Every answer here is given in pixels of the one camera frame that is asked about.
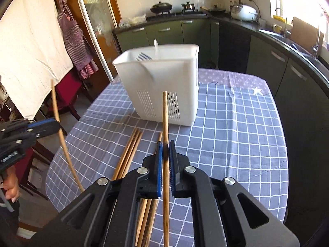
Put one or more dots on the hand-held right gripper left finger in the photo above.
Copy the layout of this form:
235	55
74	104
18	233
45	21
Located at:
158	175

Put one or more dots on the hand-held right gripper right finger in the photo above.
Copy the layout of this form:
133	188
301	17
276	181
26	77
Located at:
172	175

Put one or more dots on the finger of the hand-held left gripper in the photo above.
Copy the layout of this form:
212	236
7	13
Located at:
45	128
15	136

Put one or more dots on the white plastic utensil holder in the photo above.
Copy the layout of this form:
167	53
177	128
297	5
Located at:
167	77

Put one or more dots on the person's left hand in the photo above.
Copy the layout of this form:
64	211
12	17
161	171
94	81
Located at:
12	185

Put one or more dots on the dark wooden chair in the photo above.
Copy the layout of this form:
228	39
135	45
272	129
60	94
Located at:
33	164

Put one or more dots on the red chair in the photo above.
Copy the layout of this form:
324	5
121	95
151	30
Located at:
68	87

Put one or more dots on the blue checked tablecloth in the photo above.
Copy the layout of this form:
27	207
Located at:
226	139

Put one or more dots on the white hanging cloth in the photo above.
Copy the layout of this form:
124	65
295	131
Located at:
30	43

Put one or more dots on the purple checked apron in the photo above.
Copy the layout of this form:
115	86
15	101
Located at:
73	38

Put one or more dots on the metal fork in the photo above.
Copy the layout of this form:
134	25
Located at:
142	56

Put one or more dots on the sliding glass door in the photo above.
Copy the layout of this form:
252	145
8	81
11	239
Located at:
95	18

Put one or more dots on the white spoon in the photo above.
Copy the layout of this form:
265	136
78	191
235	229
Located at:
156	49

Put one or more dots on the white plastic bag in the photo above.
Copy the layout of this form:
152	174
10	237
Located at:
131	22

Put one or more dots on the gas stove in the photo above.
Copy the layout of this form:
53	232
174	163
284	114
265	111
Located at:
177	15

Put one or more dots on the black wok with lid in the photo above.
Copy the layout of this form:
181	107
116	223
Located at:
161	7

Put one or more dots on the black kitchen countertop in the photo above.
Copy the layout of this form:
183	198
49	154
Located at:
246	23

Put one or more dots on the small black pot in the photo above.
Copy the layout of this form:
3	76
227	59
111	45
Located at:
188	6

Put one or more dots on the frying pan with lid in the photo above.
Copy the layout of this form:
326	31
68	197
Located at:
216	9

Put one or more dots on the white rice cooker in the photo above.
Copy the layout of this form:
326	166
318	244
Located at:
244	12

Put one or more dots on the steel double sink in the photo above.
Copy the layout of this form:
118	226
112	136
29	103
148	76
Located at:
298	47

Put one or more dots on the yellow-green mug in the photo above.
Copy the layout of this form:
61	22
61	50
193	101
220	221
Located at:
276	27

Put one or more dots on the condiment bottles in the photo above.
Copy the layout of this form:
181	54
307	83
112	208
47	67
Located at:
235	3

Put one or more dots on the gooseneck faucet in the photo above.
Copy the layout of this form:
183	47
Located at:
285	25

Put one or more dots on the yellow sponge rack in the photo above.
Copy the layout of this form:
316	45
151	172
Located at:
279	17

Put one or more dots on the wooden cutting board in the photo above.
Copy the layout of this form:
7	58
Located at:
304	34

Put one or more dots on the straight metal faucet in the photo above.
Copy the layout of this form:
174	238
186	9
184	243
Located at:
317	38

